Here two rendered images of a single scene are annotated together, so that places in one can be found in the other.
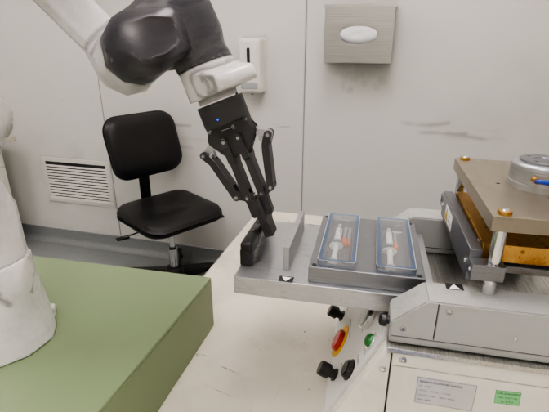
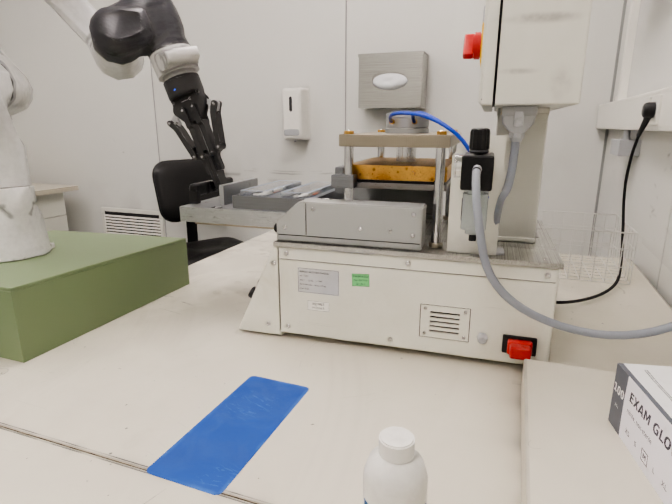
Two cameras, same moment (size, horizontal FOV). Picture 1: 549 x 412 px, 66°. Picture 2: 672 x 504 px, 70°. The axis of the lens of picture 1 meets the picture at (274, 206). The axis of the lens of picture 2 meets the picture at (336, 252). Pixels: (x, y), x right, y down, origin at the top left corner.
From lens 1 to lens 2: 50 cm
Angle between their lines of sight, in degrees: 8
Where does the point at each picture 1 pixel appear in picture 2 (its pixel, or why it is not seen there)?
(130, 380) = (89, 271)
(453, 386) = (323, 273)
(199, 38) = (161, 29)
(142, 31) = (115, 20)
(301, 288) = (226, 212)
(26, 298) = (25, 217)
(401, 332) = (284, 230)
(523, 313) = (361, 205)
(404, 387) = (290, 279)
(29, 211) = not seen: hidden behind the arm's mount
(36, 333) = (30, 246)
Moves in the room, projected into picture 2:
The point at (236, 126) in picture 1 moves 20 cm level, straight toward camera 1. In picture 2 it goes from (191, 97) to (156, 91)
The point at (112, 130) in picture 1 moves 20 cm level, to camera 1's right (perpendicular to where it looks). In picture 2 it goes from (161, 172) to (198, 173)
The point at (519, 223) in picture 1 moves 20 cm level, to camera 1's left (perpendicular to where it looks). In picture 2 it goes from (356, 138) to (235, 138)
